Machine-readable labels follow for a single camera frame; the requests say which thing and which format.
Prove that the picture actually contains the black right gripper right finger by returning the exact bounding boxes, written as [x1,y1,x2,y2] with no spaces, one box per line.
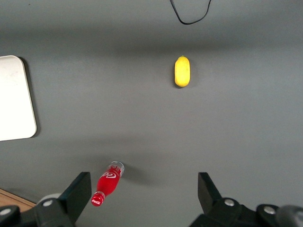
[189,172,261,227]

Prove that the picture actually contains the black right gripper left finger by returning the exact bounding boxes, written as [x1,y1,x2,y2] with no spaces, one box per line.
[35,172,92,227]

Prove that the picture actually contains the white rectangular tray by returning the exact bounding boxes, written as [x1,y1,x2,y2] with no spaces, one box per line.
[0,55,37,142]

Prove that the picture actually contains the red cola bottle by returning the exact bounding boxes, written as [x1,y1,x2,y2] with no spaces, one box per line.
[91,161,125,207]

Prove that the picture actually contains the yellow lemon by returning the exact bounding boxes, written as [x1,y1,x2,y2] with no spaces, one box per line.
[174,55,191,88]

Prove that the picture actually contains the thin black looped cable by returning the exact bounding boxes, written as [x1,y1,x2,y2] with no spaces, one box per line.
[169,0,212,25]

